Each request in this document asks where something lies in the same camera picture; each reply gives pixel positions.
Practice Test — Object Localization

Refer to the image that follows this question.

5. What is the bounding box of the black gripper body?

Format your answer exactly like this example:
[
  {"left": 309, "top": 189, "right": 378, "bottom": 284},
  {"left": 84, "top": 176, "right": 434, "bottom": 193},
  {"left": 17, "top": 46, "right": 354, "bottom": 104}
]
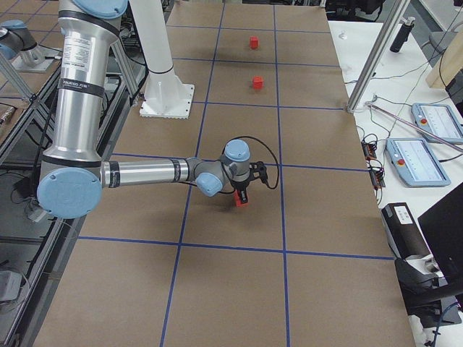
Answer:
[{"left": 233, "top": 173, "right": 254, "bottom": 194}]

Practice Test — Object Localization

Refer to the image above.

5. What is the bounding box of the red block placed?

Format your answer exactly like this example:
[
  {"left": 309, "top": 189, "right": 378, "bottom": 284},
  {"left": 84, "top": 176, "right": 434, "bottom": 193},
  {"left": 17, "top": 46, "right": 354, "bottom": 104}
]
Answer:
[
  {"left": 234, "top": 192, "right": 249, "bottom": 207},
  {"left": 249, "top": 36, "right": 260, "bottom": 50},
  {"left": 252, "top": 75, "right": 264, "bottom": 90}
]

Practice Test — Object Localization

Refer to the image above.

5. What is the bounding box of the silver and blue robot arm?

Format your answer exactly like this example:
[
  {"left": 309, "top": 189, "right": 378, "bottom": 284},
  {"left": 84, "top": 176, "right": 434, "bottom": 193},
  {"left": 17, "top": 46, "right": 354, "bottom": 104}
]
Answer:
[{"left": 36, "top": 1, "right": 252, "bottom": 219}]

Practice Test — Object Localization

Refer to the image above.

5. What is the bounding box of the second robot arm grey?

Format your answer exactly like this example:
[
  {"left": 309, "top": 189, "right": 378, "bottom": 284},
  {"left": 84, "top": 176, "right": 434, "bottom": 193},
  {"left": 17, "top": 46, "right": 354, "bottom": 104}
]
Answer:
[{"left": 1, "top": 20, "right": 61, "bottom": 73}]

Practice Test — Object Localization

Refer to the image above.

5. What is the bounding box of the black electronics board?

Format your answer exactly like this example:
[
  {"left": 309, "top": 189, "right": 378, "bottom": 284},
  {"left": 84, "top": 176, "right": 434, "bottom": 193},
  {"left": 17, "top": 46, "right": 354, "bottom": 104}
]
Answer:
[{"left": 361, "top": 133, "right": 386, "bottom": 190}]

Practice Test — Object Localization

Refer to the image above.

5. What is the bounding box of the black box with label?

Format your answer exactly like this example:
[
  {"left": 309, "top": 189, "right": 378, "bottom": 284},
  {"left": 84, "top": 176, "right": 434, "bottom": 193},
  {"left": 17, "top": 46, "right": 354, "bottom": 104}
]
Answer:
[{"left": 381, "top": 202, "right": 430, "bottom": 260}]

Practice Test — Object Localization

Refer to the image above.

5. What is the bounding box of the near teach pendant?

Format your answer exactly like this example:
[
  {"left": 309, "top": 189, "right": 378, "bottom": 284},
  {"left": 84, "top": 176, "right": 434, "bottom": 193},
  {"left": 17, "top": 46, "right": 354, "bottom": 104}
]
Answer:
[{"left": 386, "top": 137, "right": 451, "bottom": 187}]

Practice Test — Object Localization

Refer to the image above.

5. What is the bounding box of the teach pendant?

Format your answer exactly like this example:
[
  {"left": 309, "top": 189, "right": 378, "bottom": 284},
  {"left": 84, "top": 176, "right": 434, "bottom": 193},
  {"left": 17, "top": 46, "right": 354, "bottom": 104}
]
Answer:
[
  {"left": 412, "top": 103, "right": 462, "bottom": 145},
  {"left": 386, "top": 137, "right": 451, "bottom": 187}
]

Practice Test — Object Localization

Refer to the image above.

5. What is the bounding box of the black computer monitor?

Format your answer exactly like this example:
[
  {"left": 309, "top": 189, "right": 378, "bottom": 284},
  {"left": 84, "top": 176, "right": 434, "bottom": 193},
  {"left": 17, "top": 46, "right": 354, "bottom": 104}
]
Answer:
[{"left": 418, "top": 184, "right": 462, "bottom": 283}]

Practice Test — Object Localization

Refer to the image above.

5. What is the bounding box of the far teach pendant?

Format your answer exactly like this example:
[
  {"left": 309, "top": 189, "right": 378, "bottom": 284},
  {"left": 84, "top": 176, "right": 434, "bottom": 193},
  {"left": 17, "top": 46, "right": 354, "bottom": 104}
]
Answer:
[{"left": 412, "top": 103, "right": 462, "bottom": 145}]

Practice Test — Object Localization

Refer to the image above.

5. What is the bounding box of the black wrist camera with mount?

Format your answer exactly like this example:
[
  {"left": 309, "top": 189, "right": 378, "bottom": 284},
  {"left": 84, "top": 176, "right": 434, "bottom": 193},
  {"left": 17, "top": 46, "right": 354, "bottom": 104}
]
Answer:
[{"left": 250, "top": 161, "right": 268, "bottom": 187}]

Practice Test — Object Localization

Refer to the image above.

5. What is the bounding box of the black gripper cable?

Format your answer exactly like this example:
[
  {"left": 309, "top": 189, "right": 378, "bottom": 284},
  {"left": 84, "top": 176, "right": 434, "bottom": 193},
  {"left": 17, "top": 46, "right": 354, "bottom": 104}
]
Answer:
[{"left": 237, "top": 135, "right": 281, "bottom": 190}]

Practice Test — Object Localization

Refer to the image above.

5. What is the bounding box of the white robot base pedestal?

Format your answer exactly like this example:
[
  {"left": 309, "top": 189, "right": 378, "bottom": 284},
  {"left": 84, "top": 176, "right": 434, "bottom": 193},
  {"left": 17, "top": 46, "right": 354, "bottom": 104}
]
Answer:
[{"left": 130, "top": 0, "right": 195, "bottom": 119}]

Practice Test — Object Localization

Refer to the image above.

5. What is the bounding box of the black cylindrical handle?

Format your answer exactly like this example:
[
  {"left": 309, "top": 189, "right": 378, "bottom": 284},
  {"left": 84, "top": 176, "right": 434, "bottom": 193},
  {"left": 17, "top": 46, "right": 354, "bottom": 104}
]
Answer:
[{"left": 389, "top": 17, "right": 416, "bottom": 53}]

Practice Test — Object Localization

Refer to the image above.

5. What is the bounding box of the aluminium frame post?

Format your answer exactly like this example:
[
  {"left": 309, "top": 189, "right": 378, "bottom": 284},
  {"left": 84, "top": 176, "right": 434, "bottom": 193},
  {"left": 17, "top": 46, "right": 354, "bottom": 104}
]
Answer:
[{"left": 346, "top": 0, "right": 410, "bottom": 113}]

